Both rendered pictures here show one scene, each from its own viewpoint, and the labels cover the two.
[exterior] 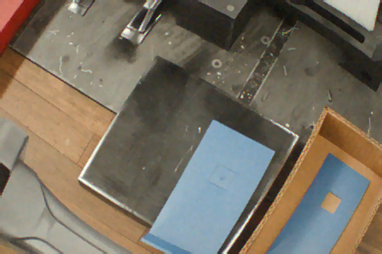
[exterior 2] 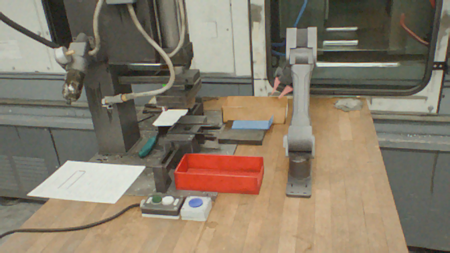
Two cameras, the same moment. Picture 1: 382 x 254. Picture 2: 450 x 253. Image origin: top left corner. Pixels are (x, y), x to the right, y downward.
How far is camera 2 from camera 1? 1.48 m
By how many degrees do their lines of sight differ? 70
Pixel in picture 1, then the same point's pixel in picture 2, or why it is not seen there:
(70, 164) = (257, 147)
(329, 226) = not seen: hidden behind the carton
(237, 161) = (240, 123)
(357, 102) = (209, 118)
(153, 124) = (238, 134)
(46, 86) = not seen: hidden behind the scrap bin
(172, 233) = (264, 126)
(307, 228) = not seen: hidden behind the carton
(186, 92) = (226, 133)
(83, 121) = (242, 148)
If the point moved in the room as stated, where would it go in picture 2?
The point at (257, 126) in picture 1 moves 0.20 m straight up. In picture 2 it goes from (229, 124) to (225, 74)
